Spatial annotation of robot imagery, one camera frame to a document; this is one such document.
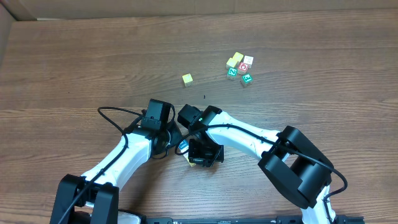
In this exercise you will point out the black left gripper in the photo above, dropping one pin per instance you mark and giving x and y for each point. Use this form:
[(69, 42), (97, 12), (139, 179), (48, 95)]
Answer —
[(174, 137)]

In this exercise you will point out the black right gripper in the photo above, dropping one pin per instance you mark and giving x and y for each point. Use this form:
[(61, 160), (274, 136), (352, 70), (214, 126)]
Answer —
[(206, 154)]

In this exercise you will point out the blue letter block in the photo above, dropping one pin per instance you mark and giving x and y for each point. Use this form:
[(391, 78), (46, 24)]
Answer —
[(183, 146)]

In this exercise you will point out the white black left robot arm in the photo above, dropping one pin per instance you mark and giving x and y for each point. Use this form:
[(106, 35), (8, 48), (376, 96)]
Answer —
[(93, 197)]

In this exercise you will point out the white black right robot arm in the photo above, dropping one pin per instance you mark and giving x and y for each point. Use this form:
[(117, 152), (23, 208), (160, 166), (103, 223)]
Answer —
[(294, 165)]

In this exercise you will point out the green Z letter block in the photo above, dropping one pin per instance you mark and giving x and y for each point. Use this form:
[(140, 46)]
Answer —
[(231, 74)]

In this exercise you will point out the green letter block right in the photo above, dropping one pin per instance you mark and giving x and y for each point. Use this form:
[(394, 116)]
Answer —
[(246, 80)]

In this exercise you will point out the red letter block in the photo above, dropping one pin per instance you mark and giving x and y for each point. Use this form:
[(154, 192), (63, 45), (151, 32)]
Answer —
[(243, 68)]

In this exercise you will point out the yellow block left cluster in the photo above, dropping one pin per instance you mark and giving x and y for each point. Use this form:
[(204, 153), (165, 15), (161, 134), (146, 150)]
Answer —
[(232, 63)]

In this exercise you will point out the yellow block cluster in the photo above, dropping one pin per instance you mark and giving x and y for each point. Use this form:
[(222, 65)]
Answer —
[(232, 63), (238, 57)]

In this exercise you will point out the yellow block top cluster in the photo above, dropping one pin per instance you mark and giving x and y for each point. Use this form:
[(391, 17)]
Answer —
[(238, 57)]

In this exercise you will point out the white letter block cluster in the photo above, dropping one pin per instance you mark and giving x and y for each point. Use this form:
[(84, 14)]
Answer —
[(248, 60)]

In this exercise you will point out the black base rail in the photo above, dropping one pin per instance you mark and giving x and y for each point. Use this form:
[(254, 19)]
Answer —
[(277, 220)]

